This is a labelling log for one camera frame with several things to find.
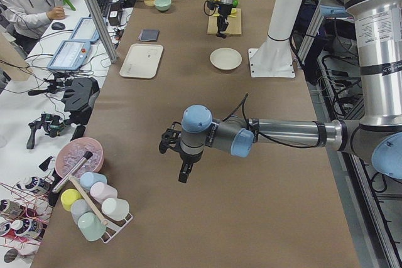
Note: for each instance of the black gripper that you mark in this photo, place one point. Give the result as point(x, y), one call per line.
point(223, 12)
point(189, 158)

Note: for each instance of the cream round plate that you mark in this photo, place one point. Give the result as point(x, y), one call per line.
point(225, 58)

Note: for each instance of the cream rabbit tray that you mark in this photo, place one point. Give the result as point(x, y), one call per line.
point(141, 61)

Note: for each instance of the bamboo cutting board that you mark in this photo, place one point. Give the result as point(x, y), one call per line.
point(234, 28)

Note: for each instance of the mint green bowl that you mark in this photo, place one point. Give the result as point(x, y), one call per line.
point(162, 5)

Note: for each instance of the grey folded cloth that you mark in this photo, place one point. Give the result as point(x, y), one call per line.
point(148, 35)

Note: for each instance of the white cup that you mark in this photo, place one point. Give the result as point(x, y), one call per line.
point(115, 208)

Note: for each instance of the pink cup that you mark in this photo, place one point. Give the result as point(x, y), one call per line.
point(100, 191)

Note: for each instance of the white cup rack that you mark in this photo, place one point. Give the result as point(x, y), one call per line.
point(113, 228)

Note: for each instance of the blue cup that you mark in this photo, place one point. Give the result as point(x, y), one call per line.
point(88, 179)

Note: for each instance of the steel tongs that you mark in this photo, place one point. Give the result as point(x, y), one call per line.
point(76, 167)

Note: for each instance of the mint cup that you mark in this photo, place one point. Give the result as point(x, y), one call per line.
point(91, 227)

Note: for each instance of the grey cup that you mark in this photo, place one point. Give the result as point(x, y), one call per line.
point(78, 208)

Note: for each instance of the pink bowl with ice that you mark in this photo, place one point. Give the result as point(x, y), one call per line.
point(74, 151)

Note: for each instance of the yellow cup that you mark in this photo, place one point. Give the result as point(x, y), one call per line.
point(69, 197)

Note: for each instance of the blue teach pendant far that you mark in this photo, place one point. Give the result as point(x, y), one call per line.
point(85, 30)

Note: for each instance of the blue teach pendant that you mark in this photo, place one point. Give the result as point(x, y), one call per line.
point(85, 30)
point(69, 56)

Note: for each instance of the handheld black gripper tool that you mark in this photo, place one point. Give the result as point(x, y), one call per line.
point(52, 124)

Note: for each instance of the blue teach pendant near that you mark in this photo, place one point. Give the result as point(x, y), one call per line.
point(69, 56)

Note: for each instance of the black computer mouse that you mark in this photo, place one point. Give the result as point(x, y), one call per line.
point(57, 26)

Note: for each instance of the person in white hoodie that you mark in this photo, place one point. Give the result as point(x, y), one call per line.
point(30, 19)

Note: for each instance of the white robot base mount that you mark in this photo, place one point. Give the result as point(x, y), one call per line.
point(273, 58)

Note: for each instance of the black stand bracket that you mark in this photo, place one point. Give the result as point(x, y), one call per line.
point(79, 99)

